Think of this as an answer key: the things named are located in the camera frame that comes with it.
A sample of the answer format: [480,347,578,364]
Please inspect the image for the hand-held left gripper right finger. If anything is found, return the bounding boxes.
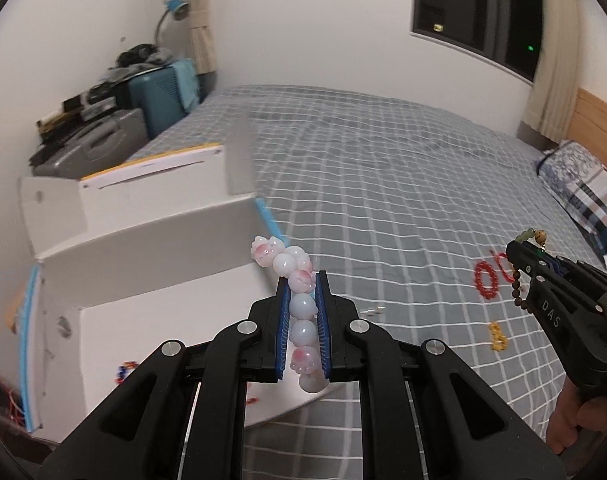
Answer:
[316,272,567,480]

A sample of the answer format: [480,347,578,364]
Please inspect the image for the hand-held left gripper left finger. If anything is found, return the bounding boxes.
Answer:
[36,280,291,480]

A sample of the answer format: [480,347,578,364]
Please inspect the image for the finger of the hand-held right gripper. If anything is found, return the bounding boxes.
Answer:
[540,254,607,301]
[506,240,552,286]

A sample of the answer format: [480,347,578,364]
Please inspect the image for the brown green bead bracelet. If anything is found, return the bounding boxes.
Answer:
[510,228,550,312]

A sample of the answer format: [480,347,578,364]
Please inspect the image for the pink white bead bracelet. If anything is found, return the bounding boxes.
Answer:
[252,235,330,394]

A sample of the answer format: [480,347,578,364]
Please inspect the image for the white cardboard box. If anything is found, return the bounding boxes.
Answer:
[18,144,330,432]

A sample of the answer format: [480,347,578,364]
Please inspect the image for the person's right hand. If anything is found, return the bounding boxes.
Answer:
[545,374,602,455]

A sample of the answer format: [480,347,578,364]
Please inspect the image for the blue patterned pillow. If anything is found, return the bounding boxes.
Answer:
[535,140,607,269]

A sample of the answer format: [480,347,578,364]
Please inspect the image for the wooden headboard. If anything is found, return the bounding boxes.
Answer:
[565,87,607,173]

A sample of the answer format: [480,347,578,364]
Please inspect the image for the grey checkered bed sheet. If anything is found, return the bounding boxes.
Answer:
[125,84,607,480]

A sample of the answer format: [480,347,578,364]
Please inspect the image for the beige window curtain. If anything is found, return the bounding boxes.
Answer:
[520,0,593,142]

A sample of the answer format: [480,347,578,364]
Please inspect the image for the dark window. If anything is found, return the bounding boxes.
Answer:
[411,0,560,84]

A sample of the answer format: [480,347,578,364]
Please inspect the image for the blue suitcase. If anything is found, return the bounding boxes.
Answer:
[128,62,200,139]

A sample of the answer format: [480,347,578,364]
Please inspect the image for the light blue towel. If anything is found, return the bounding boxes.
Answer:
[172,58,201,112]

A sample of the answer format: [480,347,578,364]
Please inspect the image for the grey hard case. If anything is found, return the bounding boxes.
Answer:
[30,108,150,179]

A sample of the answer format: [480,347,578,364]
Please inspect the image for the stack of dark books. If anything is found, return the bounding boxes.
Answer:
[36,84,130,137]

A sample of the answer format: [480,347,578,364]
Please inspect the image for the pile of dark clothes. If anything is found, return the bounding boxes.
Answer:
[114,44,175,70]

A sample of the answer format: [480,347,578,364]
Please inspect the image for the beige tied curtain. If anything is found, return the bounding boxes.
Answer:
[182,0,220,77]

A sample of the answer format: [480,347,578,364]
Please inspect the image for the blue desk lamp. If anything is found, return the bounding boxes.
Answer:
[153,0,191,50]

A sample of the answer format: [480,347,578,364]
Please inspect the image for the thin red cord bracelet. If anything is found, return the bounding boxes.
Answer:
[490,249,523,285]

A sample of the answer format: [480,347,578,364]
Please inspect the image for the red bead bracelet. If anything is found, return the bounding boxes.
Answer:
[474,259,501,301]

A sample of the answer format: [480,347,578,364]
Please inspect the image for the yellow amber bead bracelet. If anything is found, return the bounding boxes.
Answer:
[488,322,509,352]

